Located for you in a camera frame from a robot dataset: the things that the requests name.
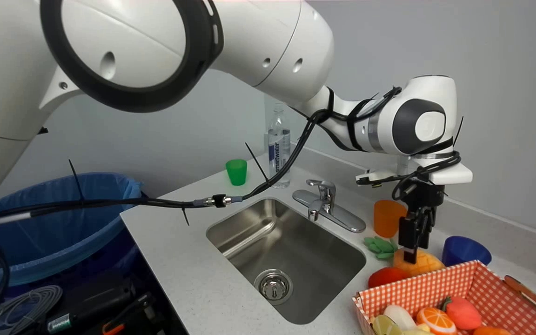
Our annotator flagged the red checkered basket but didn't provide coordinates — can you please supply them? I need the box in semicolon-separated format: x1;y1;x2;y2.
351;261;536;335

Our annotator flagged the orange slice toy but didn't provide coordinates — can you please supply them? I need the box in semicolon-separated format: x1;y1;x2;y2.
416;308;455;335

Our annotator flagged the blue lined trash bin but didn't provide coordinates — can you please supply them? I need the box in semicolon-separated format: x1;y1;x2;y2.
0;174;141;289

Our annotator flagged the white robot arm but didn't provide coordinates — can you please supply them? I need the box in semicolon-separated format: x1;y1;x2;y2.
0;0;472;187

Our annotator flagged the white toy garlic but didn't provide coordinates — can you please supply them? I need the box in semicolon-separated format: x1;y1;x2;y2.
383;306;414;330

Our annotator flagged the red toy strawberry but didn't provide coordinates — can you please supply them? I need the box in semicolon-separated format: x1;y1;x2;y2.
440;297;481;332

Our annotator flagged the orange plastic cup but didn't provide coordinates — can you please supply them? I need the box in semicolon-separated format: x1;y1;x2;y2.
371;200;405;239

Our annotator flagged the yellow-green toy fruit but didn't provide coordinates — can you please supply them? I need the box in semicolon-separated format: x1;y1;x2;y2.
370;315;401;335

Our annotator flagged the green toy leaf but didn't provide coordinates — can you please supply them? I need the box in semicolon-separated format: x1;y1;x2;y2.
362;237;396;261

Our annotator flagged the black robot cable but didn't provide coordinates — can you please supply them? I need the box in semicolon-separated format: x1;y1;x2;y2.
0;86;468;335

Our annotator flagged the chrome sink faucet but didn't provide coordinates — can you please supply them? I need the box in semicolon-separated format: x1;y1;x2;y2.
291;179;366;233

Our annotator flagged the green plastic cup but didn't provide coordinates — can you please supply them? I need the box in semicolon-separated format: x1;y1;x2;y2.
224;159;247;187

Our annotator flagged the red toy tomato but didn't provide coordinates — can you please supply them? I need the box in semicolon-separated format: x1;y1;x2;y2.
368;269;405;287

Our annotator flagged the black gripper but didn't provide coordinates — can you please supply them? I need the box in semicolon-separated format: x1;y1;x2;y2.
396;183;444;265

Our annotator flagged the clear plastic water bottle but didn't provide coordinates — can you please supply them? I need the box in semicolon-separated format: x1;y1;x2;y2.
265;109;289;177

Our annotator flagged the stainless steel sink basin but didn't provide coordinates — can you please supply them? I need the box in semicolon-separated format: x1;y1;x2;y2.
206;200;366;324

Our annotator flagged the blue plastic cup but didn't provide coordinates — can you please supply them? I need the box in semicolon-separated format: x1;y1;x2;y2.
440;237;490;267

